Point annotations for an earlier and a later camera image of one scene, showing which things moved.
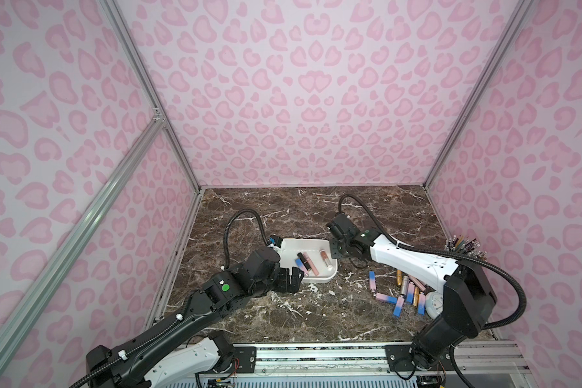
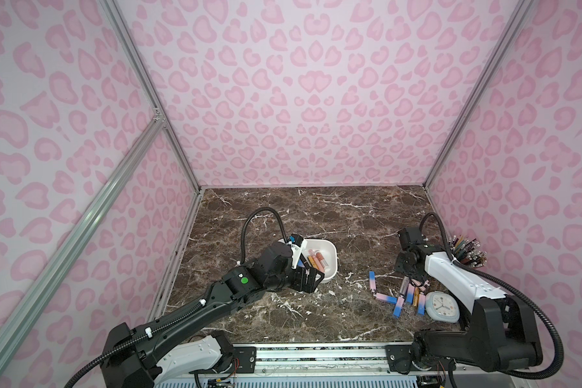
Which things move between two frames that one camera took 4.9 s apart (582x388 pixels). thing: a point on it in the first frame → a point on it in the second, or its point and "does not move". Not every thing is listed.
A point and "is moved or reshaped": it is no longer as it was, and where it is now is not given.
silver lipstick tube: (404, 284) does not move
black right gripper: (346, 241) → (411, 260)
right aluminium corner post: (520, 13) does not move
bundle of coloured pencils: (466, 245) does not move
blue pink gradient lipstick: (398, 307) does not move
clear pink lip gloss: (312, 266) is moved or reshaped
